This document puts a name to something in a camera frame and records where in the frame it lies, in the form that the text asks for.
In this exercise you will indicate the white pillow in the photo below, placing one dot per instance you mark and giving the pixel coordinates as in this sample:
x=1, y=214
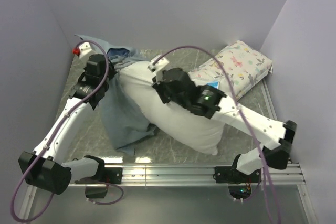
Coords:
x=197, y=132

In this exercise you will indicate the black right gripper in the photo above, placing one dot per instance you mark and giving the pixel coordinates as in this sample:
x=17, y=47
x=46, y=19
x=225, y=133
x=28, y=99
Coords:
x=160, y=88

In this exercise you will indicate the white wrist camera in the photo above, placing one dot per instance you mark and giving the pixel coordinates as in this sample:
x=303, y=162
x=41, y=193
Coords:
x=157, y=66
x=84, y=51

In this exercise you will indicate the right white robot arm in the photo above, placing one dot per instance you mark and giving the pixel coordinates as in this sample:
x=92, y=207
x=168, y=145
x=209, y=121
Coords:
x=275, y=137

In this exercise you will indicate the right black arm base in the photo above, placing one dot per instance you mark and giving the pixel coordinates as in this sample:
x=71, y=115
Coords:
x=240, y=186

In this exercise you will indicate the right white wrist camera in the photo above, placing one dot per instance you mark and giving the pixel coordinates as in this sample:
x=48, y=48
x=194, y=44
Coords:
x=157, y=66

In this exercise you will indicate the floral patterned pillow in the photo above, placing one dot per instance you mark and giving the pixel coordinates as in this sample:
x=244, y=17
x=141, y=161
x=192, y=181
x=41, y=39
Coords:
x=244, y=66

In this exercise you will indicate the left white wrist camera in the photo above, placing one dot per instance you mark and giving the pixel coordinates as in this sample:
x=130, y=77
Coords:
x=84, y=51

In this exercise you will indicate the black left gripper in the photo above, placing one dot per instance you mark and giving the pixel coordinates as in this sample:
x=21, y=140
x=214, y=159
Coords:
x=111, y=72

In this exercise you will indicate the blue pillowcase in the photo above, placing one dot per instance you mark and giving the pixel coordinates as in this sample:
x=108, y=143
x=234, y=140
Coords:
x=122, y=118

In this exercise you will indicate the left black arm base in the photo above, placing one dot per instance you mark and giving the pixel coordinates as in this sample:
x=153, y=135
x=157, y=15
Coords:
x=96, y=187

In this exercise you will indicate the aluminium mounting rail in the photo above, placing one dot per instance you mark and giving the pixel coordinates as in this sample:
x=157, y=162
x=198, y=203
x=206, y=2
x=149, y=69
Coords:
x=168, y=175

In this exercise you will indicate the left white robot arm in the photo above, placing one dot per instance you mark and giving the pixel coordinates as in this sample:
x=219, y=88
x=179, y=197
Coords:
x=45, y=167

